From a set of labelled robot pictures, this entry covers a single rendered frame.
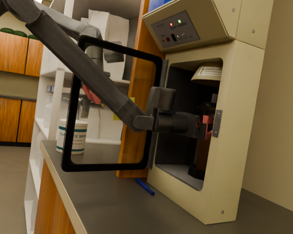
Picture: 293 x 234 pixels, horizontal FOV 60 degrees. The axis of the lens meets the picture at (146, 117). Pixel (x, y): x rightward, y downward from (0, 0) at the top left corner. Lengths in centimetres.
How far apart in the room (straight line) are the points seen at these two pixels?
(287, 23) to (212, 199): 75
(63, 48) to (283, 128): 81
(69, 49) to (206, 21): 34
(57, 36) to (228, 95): 43
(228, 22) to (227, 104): 19
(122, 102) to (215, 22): 30
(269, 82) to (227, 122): 50
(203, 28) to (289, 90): 49
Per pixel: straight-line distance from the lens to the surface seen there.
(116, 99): 65
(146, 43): 95
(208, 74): 76
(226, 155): 69
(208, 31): 70
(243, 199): 99
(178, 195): 79
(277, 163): 108
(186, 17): 73
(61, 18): 103
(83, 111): 75
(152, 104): 68
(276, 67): 113
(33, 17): 62
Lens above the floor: 122
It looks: 3 degrees down
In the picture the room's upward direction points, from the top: 9 degrees clockwise
